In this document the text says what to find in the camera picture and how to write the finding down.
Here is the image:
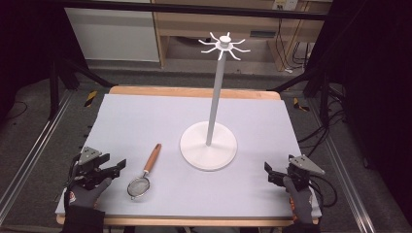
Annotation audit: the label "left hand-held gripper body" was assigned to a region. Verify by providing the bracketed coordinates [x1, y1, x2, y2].
[73, 146, 115, 191]

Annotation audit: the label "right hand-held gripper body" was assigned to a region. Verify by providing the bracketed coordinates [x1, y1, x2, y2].
[282, 153, 326, 192]

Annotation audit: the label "wooden-handled mesh strainer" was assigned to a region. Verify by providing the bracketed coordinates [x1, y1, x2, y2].
[126, 143, 162, 201]

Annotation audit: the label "white hook stand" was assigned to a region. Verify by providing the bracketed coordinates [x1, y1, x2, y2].
[179, 31, 252, 172]

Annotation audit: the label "person's left hand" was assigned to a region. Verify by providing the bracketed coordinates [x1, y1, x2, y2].
[63, 177, 113, 210]

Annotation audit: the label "person's right hand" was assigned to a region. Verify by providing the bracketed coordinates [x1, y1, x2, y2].
[282, 176, 315, 225]

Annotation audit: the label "yellow-black floor tape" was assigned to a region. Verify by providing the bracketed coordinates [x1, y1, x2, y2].
[292, 96, 311, 113]
[84, 90, 98, 108]

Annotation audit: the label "white table mat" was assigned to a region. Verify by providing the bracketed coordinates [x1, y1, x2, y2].
[54, 93, 323, 218]

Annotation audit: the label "black metal stand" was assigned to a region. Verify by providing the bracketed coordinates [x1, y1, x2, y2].
[48, 52, 115, 121]
[265, 66, 334, 125]

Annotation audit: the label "wooden table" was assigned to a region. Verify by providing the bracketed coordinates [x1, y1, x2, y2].
[55, 84, 322, 228]

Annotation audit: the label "white cabinet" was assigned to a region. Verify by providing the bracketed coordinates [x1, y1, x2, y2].
[64, 7, 160, 63]

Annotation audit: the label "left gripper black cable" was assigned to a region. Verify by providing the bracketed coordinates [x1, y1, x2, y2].
[66, 153, 82, 187]

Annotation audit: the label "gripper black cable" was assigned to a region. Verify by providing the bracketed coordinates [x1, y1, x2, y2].
[66, 153, 82, 187]
[307, 174, 338, 209]

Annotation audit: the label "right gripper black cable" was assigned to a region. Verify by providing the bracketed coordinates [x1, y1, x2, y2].
[307, 174, 338, 209]

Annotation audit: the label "metal floor rail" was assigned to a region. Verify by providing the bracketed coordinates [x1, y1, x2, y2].
[0, 90, 76, 224]
[307, 96, 377, 233]

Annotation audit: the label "black floor cables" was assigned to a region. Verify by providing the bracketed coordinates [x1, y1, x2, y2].
[296, 83, 348, 158]

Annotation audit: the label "black hanging cables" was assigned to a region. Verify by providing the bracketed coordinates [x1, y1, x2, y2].
[276, 17, 314, 74]

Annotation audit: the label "white wall outlet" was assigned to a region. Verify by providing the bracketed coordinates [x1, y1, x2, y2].
[272, 0, 298, 12]

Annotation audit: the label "black metal frame bar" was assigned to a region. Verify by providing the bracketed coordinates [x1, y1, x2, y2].
[48, 0, 328, 21]

